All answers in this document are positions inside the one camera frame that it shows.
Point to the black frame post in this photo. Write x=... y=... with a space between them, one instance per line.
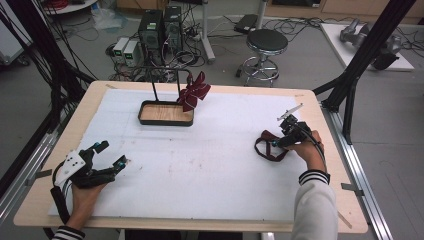
x=40 y=50
x=363 y=56

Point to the person's right hand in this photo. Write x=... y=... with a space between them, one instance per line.
x=310 y=151

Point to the white foam mat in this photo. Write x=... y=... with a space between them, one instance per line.
x=186 y=173

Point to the thin wooden stick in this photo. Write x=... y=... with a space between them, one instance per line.
x=345 y=220

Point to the black round stool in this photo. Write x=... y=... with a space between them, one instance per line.
x=266 y=41

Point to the white floor board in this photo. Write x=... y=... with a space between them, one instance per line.
x=336 y=43

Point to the black rack with wooden tray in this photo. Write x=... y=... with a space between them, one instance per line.
x=165 y=113

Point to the white power supply box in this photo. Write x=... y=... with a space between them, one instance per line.
x=120 y=47
x=130 y=53

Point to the person's left hand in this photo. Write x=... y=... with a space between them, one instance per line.
x=85 y=201

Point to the grey table leg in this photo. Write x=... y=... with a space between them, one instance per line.
x=207 y=36

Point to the aluminium rail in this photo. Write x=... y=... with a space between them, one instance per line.
x=358 y=173
x=23 y=173

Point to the clear plastic bag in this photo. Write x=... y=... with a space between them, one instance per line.
x=106 y=18

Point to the plain dark red bow tie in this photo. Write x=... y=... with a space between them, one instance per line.
x=266 y=146

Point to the metal clamp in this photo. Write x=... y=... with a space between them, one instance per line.
x=351 y=189
x=39 y=174

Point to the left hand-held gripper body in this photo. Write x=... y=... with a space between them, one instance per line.
x=75 y=166

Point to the striped dark red bow tie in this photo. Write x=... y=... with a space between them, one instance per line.
x=193 y=93

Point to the black computer tower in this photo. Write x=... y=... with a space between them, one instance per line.
x=173 y=28
x=150 y=31

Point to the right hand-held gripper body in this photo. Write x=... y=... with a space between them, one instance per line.
x=293 y=128

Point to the flat black box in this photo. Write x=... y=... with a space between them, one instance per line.
x=246 y=23

